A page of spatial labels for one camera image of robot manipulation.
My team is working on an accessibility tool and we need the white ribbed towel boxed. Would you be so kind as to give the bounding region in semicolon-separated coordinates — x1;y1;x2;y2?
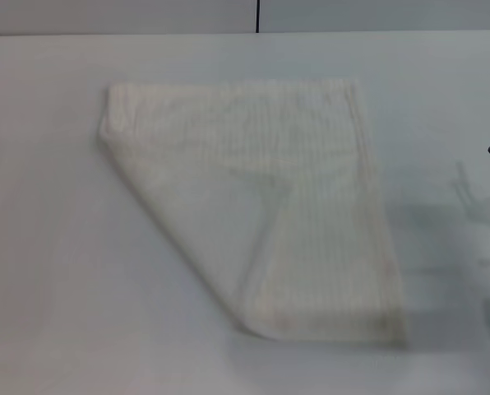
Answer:
98;77;410;341

